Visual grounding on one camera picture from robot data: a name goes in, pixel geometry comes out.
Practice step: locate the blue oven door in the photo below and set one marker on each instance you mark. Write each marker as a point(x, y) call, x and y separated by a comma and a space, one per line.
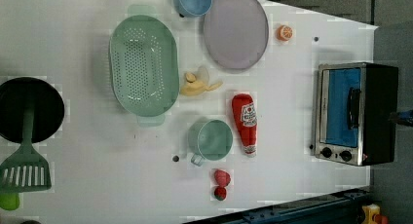
point(338, 125)

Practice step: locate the lilac round plate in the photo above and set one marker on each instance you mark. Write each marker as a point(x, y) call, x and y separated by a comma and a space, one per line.
point(236, 33)

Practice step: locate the green oval colander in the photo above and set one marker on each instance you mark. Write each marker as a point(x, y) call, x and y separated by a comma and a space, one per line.
point(144, 65)

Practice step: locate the blue metal frame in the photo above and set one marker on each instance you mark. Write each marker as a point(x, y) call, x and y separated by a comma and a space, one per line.
point(336, 208)

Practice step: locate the green slotted spatula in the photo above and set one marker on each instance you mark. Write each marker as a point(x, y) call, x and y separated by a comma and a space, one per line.
point(25, 170)

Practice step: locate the peeled banana toy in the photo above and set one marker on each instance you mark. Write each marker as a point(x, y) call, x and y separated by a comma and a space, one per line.
point(198, 83)

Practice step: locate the green mug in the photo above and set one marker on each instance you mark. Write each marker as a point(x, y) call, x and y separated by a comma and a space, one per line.
point(210, 140)

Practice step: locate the pink strawberry toy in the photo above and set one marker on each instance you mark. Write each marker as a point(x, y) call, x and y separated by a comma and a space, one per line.
point(222, 178)

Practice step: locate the yellow red toy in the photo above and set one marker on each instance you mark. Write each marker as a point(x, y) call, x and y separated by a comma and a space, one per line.
point(373, 215)

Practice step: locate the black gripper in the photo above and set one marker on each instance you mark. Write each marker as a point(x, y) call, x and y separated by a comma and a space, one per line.
point(404, 118)

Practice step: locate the silver black toaster oven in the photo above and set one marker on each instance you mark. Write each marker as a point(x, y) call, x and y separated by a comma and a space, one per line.
point(377, 99)

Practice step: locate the red ketchup bottle toy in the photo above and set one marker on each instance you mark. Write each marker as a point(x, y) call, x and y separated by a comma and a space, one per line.
point(246, 121)

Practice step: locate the lime green object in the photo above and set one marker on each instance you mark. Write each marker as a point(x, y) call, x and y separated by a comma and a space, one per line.
point(9, 201)

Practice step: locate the blue cup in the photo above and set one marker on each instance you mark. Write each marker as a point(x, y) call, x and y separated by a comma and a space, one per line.
point(192, 8)

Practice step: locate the orange half toy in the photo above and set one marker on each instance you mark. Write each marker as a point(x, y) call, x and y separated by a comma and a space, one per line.
point(284, 33)

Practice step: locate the red strawberry toy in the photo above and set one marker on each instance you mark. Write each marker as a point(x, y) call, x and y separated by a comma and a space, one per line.
point(220, 193)

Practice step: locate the black round pan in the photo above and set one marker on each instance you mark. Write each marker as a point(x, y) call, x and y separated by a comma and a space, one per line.
point(48, 108)

